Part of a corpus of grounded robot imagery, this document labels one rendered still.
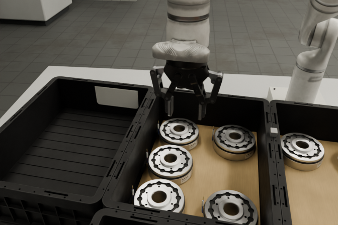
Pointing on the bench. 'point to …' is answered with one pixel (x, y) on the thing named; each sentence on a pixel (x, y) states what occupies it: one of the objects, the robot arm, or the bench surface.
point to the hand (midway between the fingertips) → (185, 109)
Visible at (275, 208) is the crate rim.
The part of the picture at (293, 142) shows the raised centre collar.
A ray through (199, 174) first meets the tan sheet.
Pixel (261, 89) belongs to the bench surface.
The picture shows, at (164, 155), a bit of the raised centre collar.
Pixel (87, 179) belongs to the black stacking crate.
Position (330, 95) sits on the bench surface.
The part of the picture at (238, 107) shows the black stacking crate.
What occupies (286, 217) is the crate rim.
